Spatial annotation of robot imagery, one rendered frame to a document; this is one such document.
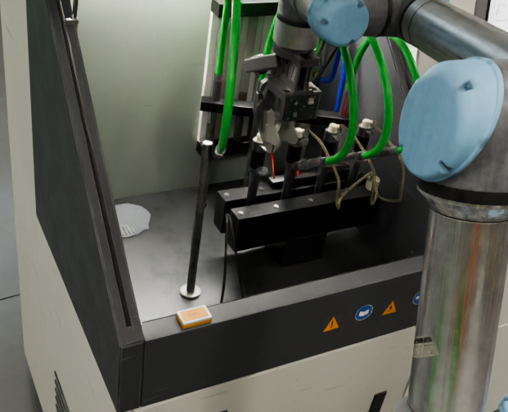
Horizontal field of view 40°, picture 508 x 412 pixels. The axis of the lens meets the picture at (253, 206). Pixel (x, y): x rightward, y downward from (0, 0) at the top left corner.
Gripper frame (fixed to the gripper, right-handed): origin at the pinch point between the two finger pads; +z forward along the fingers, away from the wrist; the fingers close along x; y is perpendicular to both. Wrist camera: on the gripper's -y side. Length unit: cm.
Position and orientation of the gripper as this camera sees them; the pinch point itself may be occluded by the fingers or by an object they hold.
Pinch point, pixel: (270, 144)
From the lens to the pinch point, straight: 128.5
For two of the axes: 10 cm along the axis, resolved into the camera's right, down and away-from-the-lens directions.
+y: 4.5, 5.6, -7.0
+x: 8.8, -1.6, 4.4
